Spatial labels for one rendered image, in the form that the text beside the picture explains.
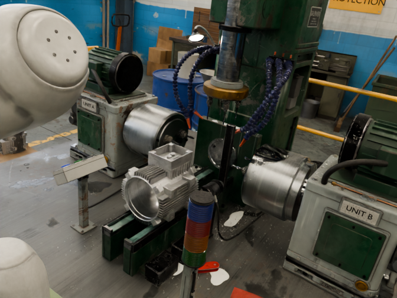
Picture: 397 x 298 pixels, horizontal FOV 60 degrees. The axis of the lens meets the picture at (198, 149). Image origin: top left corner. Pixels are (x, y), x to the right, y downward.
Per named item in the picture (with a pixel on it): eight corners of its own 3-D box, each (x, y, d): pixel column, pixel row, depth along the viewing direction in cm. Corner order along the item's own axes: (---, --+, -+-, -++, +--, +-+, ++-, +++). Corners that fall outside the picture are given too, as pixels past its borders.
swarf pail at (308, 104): (296, 116, 565) (299, 100, 554) (299, 112, 591) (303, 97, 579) (314, 121, 554) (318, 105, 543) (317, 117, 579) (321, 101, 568)
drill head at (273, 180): (246, 181, 151) (257, 129, 141) (339, 221, 132) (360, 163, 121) (217, 204, 132) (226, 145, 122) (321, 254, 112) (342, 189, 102)
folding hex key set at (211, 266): (217, 264, 119) (217, 261, 118) (220, 271, 116) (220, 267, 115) (192, 267, 116) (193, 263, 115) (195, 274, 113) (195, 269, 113)
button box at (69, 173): (97, 169, 128) (92, 156, 128) (108, 166, 124) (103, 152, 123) (57, 185, 115) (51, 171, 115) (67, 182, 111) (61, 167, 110)
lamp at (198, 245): (192, 234, 89) (194, 220, 87) (211, 245, 86) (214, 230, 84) (178, 245, 84) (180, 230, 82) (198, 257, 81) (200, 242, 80)
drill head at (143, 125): (138, 136, 184) (140, 91, 174) (192, 159, 166) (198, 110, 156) (101, 149, 165) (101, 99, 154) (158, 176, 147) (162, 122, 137)
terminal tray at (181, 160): (168, 159, 127) (170, 142, 124) (191, 169, 122) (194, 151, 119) (146, 169, 118) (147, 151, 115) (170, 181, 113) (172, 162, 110)
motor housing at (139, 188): (157, 190, 136) (160, 146, 128) (196, 210, 126) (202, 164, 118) (119, 211, 120) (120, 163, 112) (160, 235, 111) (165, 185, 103)
